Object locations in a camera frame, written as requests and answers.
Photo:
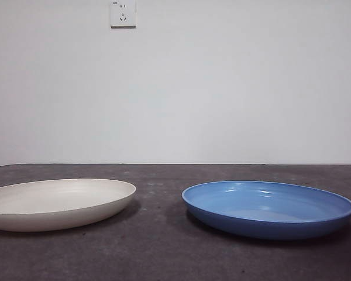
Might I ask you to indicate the blue round plate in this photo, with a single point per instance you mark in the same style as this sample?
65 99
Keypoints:
266 225

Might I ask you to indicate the white round plate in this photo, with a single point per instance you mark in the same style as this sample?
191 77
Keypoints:
61 202

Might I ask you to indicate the white wall socket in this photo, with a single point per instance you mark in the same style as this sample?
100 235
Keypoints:
117 17

